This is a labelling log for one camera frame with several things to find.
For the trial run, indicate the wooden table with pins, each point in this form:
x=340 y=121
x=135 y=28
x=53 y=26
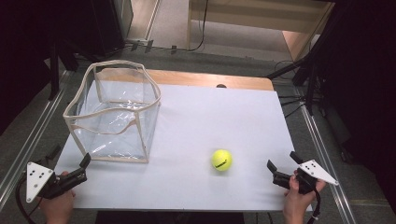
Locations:
x=199 y=79

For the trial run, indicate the black cabinet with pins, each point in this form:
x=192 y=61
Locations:
x=106 y=25

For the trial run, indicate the clear plastic bin beige trim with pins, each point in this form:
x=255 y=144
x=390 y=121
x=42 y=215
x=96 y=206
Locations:
x=115 y=124

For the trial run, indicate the white table mat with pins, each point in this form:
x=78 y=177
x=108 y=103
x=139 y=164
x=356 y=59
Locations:
x=202 y=124

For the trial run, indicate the aluminium floor rail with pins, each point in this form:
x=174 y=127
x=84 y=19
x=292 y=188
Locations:
x=323 y=155
x=28 y=146

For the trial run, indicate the black metal stand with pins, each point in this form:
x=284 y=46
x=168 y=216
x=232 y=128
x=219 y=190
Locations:
x=54 y=71

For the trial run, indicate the small dark knob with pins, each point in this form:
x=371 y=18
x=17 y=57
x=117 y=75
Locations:
x=221 y=86

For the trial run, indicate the person's right hand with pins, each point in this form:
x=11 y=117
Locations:
x=295 y=205

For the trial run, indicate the yellow tennis ball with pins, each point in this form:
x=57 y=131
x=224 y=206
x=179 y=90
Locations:
x=221 y=158

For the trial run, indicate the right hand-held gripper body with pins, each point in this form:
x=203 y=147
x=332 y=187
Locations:
x=314 y=171

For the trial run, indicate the black tripod stand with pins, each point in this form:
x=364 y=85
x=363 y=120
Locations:
x=311 y=81

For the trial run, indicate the person's left hand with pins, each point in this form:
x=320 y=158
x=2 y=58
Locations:
x=59 y=205

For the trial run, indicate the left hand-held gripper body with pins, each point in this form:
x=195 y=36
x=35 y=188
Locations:
x=37 y=179

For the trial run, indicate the light wooden desk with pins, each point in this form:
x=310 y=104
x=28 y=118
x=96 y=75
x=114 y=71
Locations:
x=249 y=15

